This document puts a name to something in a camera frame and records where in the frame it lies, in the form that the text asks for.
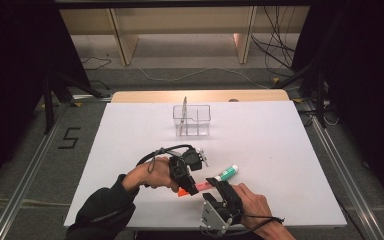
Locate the thin black floor cable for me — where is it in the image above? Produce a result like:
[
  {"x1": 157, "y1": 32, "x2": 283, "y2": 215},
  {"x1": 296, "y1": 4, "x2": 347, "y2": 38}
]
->
[{"x1": 80, "y1": 55, "x2": 113, "y2": 72}]

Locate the person's left hand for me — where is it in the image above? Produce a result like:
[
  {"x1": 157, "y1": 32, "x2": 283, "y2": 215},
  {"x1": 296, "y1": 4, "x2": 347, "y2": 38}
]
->
[{"x1": 121, "y1": 156, "x2": 181, "y2": 194}]

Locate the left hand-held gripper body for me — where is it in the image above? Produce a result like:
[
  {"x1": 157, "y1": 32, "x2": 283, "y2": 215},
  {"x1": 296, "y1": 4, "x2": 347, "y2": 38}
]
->
[{"x1": 168, "y1": 147, "x2": 211, "y2": 180}]

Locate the black tripod stand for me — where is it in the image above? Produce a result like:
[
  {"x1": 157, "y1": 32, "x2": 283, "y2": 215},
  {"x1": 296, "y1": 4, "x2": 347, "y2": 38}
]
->
[{"x1": 41, "y1": 69, "x2": 105, "y2": 135}]

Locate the bundle of black cables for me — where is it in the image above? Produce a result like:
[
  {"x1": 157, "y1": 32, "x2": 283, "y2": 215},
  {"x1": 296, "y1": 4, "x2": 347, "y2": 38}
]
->
[{"x1": 249, "y1": 5, "x2": 297, "y2": 72}]

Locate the left hand-held gripper black cable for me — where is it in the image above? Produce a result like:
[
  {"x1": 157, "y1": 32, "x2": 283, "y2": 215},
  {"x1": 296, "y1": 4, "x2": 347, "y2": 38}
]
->
[{"x1": 136, "y1": 143, "x2": 195, "y2": 175}]

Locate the hand-held gripper black cable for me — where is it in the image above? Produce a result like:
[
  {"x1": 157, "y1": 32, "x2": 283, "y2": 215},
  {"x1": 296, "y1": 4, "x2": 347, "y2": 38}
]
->
[
  {"x1": 199, "y1": 214, "x2": 286, "y2": 239},
  {"x1": 136, "y1": 143, "x2": 195, "y2": 175}
]

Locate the clear plastic organizer box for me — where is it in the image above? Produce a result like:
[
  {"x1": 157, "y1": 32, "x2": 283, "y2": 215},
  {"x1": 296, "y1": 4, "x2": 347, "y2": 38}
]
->
[{"x1": 172, "y1": 103, "x2": 212, "y2": 137}]

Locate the dark curtain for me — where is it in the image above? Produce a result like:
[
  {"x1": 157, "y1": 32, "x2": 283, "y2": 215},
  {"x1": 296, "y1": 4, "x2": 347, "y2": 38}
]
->
[
  {"x1": 0, "y1": 0, "x2": 92, "y2": 198},
  {"x1": 291, "y1": 0, "x2": 384, "y2": 214}
]

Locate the white green glue stick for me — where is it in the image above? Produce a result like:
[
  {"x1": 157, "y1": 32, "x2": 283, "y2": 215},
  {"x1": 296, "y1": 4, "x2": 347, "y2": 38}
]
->
[{"x1": 214, "y1": 164, "x2": 240, "y2": 183}]

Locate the orange highlighter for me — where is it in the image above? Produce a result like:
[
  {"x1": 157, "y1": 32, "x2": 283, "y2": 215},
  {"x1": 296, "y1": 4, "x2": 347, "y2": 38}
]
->
[{"x1": 177, "y1": 181, "x2": 215, "y2": 198}]

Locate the right hand-held gripper black cable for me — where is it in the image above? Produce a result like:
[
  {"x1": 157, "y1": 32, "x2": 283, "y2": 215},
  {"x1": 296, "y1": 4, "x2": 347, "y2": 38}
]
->
[{"x1": 199, "y1": 214, "x2": 286, "y2": 239}]

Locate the person's right hand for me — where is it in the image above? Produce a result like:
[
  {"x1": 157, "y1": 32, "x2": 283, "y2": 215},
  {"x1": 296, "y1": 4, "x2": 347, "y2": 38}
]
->
[{"x1": 231, "y1": 182, "x2": 283, "y2": 231}]

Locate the white table board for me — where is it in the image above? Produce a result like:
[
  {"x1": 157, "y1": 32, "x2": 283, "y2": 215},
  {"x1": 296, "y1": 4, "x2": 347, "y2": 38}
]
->
[{"x1": 63, "y1": 100, "x2": 348, "y2": 231}]

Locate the clear ballpoint pen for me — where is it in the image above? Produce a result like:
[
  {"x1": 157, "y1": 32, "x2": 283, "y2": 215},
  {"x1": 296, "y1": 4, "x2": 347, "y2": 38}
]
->
[{"x1": 179, "y1": 96, "x2": 189, "y2": 127}]

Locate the aluminium floor rail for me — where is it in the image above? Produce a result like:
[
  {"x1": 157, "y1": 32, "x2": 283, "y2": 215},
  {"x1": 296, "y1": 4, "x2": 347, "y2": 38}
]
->
[
  {"x1": 304, "y1": 101, "x2": 384, "y2": 240},
  {"x1": 0, "y1": 102, "x2": 68, "y2": 240}
]

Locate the light wooden bench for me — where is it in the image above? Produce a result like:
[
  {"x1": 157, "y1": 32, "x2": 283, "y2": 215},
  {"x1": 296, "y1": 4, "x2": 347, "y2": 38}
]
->
[{"x1": 59, "y1": 5, "x2": 312, "y2": 66}]

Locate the black metal stand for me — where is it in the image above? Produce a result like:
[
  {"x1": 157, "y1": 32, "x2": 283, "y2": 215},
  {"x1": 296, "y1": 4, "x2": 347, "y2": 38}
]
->
[{"x1": 272, "y1": 56, "x2": 328, "y2": 129}]

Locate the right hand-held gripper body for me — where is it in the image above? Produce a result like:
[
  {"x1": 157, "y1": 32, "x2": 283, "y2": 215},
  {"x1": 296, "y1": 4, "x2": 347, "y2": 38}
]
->
[{"x1": 200, "y1": 191, "x2": 245, "y2": 235}]

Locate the white floor cable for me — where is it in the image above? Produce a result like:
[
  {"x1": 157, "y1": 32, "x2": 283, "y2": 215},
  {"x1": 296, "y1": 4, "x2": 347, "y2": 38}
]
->
[{"x1": 135, "y1": 65, "x2": 272, "y2": 90}]

